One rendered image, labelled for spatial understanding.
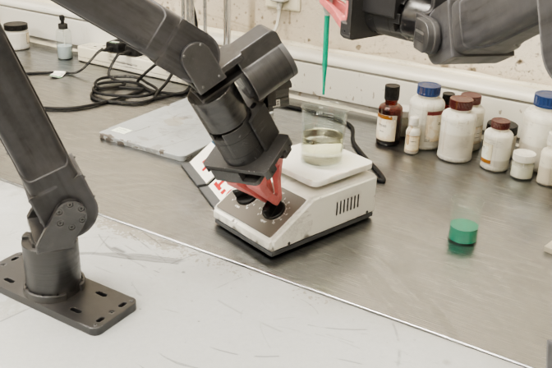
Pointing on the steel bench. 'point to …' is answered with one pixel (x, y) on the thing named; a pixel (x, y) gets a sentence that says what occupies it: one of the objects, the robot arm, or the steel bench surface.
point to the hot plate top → (308, 176)
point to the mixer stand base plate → (163, 132)
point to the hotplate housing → (310, 213)
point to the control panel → (250, 215)
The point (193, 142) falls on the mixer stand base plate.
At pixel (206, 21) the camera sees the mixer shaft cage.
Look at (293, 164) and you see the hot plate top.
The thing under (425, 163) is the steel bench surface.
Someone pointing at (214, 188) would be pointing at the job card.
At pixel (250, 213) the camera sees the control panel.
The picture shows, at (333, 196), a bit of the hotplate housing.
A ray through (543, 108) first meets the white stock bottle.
